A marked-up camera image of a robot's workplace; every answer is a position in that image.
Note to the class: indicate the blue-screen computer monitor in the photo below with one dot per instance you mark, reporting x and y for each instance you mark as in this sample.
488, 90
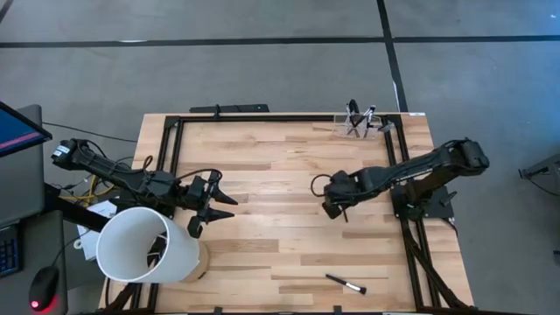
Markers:
17, 129

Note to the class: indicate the large white-tipped bristle makeup brush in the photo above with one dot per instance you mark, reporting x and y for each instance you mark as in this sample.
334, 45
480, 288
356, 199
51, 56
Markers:
343, 283

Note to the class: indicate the black looped clamp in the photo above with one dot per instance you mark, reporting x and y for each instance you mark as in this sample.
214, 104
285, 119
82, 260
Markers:
353, 106

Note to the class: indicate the white paper sheets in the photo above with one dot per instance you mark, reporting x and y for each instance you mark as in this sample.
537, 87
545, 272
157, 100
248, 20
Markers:
105, 209

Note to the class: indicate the black computer mouse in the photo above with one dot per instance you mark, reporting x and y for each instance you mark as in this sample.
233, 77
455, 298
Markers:
44, 286

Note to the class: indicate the black frame bracket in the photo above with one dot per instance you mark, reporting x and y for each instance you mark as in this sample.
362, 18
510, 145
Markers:
217, 310
337, 310

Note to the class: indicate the grey metal stand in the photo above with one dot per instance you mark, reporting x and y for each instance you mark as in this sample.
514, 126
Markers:
542, 168

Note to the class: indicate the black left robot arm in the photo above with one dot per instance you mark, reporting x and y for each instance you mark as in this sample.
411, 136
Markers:
114, 172

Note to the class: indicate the black slanted frame strut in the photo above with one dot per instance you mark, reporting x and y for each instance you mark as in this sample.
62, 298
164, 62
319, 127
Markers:
74, 210

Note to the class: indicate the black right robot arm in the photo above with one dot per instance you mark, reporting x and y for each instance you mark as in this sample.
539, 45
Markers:
415, 168

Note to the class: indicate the black bar with blue LED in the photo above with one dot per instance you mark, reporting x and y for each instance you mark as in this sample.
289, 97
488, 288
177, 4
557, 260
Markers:
227, 108

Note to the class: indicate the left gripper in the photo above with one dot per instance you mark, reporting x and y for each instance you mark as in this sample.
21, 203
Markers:
199, 192

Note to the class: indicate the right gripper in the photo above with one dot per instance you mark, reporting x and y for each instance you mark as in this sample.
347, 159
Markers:
337, 192

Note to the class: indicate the silver-ferrule black makeup brush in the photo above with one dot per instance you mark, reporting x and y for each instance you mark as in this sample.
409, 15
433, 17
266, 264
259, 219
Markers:
374, 111

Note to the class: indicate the clear acrylic brush organizer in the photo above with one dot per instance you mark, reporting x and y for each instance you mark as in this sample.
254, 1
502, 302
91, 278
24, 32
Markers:
363, 129

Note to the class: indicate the black computer keyboard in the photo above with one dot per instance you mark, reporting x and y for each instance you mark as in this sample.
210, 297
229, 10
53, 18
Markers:
9, 251

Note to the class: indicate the black aluminium table frame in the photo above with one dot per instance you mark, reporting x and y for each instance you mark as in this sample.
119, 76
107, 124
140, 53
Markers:
284, 118

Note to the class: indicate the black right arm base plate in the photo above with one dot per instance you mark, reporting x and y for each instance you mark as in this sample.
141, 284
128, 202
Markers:
437, 205

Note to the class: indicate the grey side desk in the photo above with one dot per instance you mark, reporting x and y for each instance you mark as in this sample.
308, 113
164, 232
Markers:
22, 188

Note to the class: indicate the white cylindrical cup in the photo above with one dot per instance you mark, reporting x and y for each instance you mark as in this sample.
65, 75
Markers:
140, 245

